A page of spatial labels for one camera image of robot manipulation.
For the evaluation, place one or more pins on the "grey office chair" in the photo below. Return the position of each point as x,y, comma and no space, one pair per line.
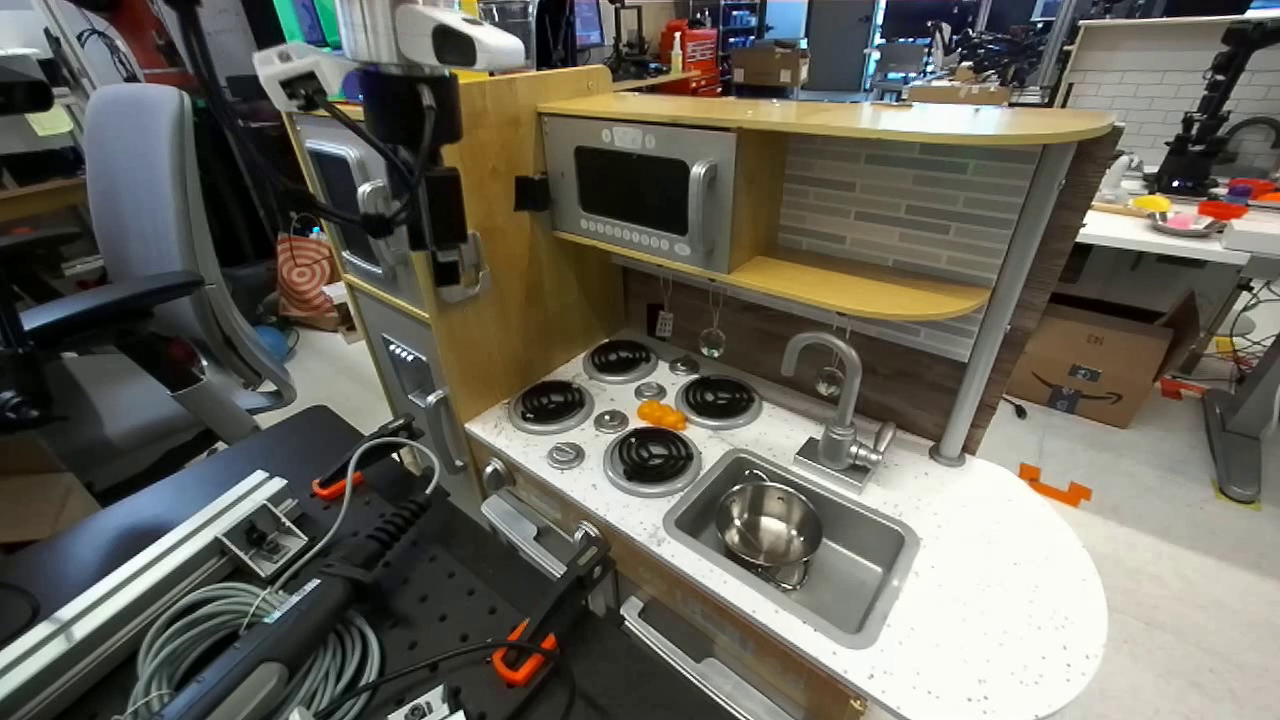
134,203

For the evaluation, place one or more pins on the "round silver stove knob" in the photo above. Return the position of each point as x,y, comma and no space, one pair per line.
649,389
609,422
564,455

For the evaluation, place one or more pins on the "orange clamp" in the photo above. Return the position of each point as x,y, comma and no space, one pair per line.
333,482
520,657

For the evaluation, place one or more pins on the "white perforated panel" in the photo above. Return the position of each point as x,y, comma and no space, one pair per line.
1132,80

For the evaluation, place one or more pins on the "silver metal bracket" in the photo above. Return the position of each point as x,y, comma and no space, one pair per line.
260,539

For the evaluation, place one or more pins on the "black coil stove burner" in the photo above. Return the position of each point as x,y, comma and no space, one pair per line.
550,407
722,396
622,357
653,463

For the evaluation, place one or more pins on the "silver toy faucet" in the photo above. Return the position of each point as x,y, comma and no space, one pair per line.
841,402

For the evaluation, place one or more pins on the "yellow toy item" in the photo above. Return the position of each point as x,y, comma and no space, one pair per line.
1149,206

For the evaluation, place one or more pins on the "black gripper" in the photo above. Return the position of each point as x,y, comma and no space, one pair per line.
438,206

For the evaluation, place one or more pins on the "wooden toy kitchen unit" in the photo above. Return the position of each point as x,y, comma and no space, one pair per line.
535,293

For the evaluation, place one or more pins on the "red patterned bag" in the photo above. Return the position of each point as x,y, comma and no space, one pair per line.
310,280

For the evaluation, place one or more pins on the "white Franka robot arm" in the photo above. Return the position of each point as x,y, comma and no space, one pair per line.
501,45

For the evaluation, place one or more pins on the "brown cardboard box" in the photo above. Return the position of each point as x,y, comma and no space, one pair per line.
1093,363

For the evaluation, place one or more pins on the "steel sink basin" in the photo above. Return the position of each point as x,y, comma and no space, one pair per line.
865,560

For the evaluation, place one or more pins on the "small black box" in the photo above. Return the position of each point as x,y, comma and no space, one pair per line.
535,193

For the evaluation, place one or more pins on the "shiny steel pot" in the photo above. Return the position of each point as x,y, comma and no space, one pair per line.
767,524

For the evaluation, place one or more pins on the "white work table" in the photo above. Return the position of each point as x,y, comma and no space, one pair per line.
1163,236

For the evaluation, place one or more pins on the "black articulated stand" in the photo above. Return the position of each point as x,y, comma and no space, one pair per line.
1205,107

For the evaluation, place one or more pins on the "grey desk leg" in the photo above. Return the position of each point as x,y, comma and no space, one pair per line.
1242,424

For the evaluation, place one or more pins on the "aluminium extrusion rail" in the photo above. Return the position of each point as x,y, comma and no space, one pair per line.
134,574

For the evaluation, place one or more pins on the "silver toy microwave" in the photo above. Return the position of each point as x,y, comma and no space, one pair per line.
641,184

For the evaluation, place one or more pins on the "small orange toy object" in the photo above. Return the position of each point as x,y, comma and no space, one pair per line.
662,415

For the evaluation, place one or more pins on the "red toy item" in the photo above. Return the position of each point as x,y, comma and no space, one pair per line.
1221,211

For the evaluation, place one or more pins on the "silver oven knob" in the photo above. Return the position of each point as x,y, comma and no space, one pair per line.
496,472

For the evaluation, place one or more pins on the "orange plastic floor piece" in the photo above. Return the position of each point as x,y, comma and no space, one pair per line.
1053,485

